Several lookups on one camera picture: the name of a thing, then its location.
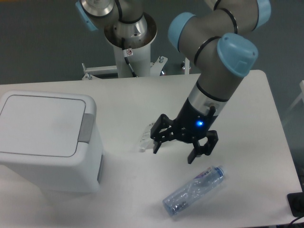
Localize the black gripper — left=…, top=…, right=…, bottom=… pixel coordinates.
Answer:
left=151, top=100, right=218, bottom=164

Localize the grey trash can push button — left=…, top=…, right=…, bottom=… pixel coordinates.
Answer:
left=78, top=114, right=95, bottom=143

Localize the white trash can body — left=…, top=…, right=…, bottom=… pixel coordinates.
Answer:
left=0, top=90, right=104, bottom=193

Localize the white trash can lid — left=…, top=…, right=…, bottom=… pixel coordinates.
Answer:
left=0, top=94, right=86, bottom=157

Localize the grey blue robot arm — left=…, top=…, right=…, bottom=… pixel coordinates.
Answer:
left=76, top=0, right=271, bottom=163

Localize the crumpled clear plastic wrapper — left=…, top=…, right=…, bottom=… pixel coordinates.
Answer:
left=139, top=122, right=154, bottom=152

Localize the clear plastic water bottle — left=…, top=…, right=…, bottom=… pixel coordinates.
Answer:
left=162, top=166, right=225, bottom=216

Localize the white furniture at right edge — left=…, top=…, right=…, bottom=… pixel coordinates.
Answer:
left=282, top=80, right=304, bottom=126

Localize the black device at table edge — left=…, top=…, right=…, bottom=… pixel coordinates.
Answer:
left=287, top=192, right=304, bottom=217

